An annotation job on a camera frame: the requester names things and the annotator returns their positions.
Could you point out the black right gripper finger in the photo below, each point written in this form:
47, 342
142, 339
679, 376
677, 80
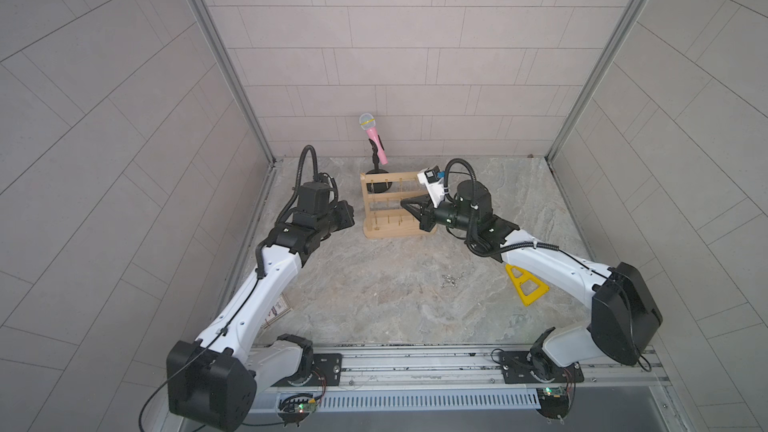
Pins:
414, 208
423, 199

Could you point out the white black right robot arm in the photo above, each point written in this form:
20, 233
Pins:
624, 316

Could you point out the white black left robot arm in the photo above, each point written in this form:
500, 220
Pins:
210, 380

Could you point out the aluminium corner frame post left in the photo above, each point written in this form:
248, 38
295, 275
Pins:
210, 33

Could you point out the aluminium corner frame post right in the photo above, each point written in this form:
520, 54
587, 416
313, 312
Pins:
616, 40

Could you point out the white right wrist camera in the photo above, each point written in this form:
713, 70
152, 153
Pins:
433, 180

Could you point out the black microphone stand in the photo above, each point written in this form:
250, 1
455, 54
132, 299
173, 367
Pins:
377, 168

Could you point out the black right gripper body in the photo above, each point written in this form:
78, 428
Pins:
430, 221

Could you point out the aluminium corner frame post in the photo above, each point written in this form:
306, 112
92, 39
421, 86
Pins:
210, 33
616, 40

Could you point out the pink toy microphone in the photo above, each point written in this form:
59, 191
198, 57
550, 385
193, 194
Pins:
368, 125

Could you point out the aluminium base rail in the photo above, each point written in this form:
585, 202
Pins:
470, 378

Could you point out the yellow plastic triangle piece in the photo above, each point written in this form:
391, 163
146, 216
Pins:
528, 287

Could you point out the small printed card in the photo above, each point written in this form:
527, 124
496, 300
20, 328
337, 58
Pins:
278, 311

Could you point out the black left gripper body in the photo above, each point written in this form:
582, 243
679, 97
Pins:
339, 217

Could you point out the wooden jewelry display stand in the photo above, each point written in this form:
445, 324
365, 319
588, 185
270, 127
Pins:
384, 215

